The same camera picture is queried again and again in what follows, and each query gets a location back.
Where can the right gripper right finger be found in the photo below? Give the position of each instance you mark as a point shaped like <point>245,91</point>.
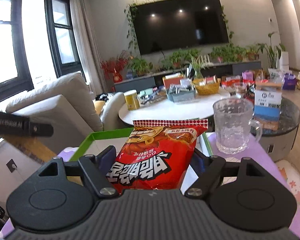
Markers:
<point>208,170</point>

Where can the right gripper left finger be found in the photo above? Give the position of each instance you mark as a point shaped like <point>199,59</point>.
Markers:
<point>95,168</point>

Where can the red chips bag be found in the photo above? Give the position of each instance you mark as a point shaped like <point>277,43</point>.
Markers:
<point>156,154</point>

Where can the green cardboard box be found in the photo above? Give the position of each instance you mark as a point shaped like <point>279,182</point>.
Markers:
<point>95,142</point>

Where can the clear glass mug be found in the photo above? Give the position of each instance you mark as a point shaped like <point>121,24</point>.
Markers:
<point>234,118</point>

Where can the round white coffee table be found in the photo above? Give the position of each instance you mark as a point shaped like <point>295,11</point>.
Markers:
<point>199,108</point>

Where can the beige sofa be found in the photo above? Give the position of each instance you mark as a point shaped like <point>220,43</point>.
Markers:
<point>66,104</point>

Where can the dark round side table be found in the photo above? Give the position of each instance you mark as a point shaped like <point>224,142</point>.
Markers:
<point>278,137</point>

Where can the yellow canister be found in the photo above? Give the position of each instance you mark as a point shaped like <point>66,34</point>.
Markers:
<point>131,98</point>

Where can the grey blue storage tray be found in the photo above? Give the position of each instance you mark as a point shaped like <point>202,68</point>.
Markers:
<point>180,93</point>

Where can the yellow woven basket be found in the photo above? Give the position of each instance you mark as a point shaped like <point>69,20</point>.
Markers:
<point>203,88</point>

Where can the purple floral tablecloth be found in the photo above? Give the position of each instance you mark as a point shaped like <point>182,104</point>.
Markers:
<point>249,203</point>

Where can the blue white carton box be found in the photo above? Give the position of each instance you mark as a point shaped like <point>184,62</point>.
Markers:
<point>267,102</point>

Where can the purple gift bag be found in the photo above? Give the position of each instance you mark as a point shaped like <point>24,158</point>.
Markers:
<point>289,82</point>

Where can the wall power socket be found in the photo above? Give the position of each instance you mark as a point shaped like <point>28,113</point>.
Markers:
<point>11,165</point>

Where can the black wall television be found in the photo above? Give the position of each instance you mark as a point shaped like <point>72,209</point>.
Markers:
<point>175,24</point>

